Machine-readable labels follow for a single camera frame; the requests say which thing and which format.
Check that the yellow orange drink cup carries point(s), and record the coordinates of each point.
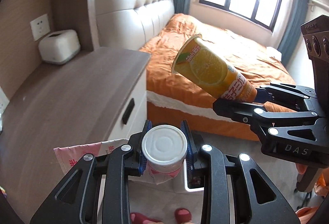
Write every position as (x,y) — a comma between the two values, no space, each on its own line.
(205,69)

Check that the pink plastic bag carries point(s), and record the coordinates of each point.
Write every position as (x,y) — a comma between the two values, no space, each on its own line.
(74,159)

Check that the cream padded headboard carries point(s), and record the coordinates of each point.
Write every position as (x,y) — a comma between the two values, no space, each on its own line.
(133,7)

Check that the white cabinet drawer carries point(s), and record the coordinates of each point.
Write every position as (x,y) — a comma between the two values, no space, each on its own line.
(115,121)

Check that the white wall outlet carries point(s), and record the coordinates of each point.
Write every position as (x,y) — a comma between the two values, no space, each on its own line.
(3,100)
(39,27)

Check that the bed with orange blanket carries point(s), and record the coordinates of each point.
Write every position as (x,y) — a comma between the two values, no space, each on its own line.
(159,72)

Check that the white pillow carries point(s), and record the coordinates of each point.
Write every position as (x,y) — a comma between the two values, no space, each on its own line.
(274,52)

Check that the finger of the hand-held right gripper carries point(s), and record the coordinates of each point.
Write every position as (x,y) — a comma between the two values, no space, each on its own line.
(239,110)
(261,96)

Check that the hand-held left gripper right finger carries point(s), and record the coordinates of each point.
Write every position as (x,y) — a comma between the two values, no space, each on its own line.
(190,159)

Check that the pink white paper cup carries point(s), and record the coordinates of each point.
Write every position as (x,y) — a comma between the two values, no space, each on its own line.
(164,145)

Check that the white waste bin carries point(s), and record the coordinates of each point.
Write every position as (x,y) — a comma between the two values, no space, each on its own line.
(181,182)

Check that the red slipper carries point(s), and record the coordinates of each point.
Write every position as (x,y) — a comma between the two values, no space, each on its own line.
(142,218)
(183,216)

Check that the white tissue box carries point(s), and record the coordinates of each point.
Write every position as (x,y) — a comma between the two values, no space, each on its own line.
(59,46)

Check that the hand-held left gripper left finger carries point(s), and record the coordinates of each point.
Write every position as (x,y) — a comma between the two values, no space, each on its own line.
(143,165)

